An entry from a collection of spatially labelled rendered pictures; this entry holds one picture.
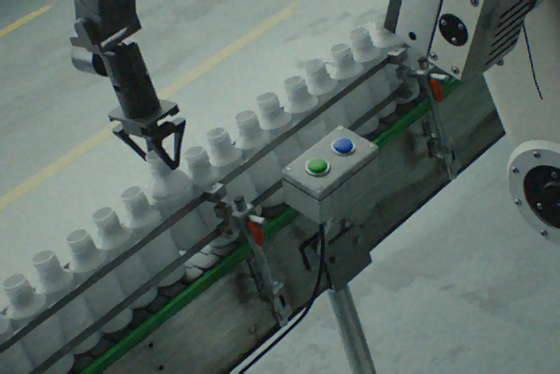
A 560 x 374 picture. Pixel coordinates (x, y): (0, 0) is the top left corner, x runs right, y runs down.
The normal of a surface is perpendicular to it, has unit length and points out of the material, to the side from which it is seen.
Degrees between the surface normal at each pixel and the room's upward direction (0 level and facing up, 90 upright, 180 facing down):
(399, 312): 0
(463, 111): 90
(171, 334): 90
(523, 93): 101
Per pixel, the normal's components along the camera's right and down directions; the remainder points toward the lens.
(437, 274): -0.28, -0.84
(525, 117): -0.61, 0.67
